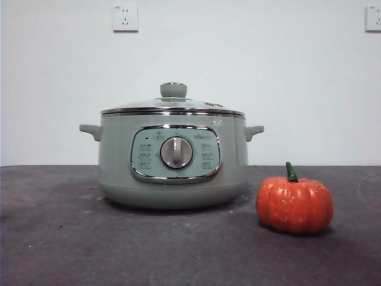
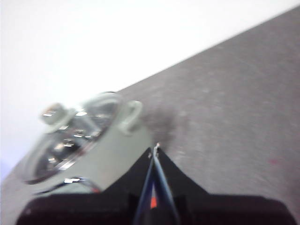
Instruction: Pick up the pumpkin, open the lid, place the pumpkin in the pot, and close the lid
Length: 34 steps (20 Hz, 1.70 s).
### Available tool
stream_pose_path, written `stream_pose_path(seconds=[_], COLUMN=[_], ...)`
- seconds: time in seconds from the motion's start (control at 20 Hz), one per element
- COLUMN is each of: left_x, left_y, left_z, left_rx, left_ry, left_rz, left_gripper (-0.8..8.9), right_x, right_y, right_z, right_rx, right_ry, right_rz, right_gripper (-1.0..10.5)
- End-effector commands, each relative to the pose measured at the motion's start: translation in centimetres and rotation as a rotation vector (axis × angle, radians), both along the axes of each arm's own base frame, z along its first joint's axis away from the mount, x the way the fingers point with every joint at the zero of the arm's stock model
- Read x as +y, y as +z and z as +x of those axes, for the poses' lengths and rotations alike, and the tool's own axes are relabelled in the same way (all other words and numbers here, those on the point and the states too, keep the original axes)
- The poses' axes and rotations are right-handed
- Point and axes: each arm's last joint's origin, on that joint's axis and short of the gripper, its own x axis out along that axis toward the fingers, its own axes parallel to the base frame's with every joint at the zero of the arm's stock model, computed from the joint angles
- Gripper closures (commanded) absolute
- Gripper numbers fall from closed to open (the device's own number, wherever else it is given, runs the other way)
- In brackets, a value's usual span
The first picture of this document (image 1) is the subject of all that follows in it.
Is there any glass lid with green knob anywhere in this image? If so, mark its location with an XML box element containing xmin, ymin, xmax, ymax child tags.
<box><xmin>99</xmin><ymin>81</ymin><xmax>244</xmax><ymax>117</ymax></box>

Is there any orange toy pumpkin green stem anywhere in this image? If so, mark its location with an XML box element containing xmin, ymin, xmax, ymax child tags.
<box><xmin>255</xmin><ymin>161</ymin><xmax>334</xmax><ymax>234</ymax></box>

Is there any sage green electric cooking pot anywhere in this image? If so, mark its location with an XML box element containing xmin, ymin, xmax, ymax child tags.
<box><xmin>79</xmin><ymin>112</ymin><xmax>265</xmax><ymax>210</ymax></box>

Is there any white wall power socket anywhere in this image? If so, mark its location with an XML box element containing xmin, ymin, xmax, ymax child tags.
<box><xmin>112</xmin><ymin>4</ymin><xmax>139</xmax><ymax>33</ymax></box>
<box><xmin>365</xmin><ymin>5</ymin><xmax>381</xmax><ymax>33</ymax></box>

